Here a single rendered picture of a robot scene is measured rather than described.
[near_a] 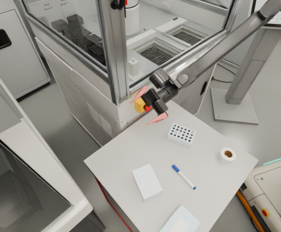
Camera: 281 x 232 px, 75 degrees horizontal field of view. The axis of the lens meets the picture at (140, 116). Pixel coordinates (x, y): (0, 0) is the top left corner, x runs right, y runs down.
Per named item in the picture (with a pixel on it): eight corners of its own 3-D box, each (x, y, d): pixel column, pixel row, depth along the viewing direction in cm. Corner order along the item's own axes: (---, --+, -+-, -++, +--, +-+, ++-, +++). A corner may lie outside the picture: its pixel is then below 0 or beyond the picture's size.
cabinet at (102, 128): (198, 116, 204) (224, 50, 142) (128, 179, 159) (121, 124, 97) (140, 76, 248) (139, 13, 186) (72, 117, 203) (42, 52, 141)
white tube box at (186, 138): (194, 135, 98) (196, 131, 95) (190, 147, 93) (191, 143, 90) (172, 126, 101) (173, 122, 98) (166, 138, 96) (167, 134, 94)
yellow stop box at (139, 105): (150, 107, 100) (151, 98, 94) (141, 114, 96) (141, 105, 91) (143, 102, 102) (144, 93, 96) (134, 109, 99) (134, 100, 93)
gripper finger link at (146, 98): (123, 101, 68) (140, 90, 74) (134, 116, 68) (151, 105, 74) (130, 93, 63) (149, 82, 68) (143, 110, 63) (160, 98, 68)
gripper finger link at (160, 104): (134, 116, 68) (150, 104, 74) (145, 132, 68) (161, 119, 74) (142, 110, 63) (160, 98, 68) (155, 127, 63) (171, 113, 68)
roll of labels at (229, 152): (217, 150, 92) (220, 146, 89) (231, 153, 91) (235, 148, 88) (218, 163, 88) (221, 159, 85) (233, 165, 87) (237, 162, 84)
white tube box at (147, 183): (161, 194, 79) (163, 190, 75) (143, 202, 77) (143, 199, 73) (149, 168, 86) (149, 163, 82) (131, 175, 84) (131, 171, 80)
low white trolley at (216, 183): (212, 202, 148) (259, 159, 89) (159, 271, 121) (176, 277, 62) (159, 154, 174) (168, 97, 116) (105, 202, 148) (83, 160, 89)
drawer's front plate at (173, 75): (193, 73, 122) (197, 58, 113) (164, 94, 109) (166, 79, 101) (191, 72, 123) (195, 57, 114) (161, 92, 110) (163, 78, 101)
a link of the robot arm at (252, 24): (286, 5, 62) (270, 21, 72) (274, -7, 62) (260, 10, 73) (182, 88, 69) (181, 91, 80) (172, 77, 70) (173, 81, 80)
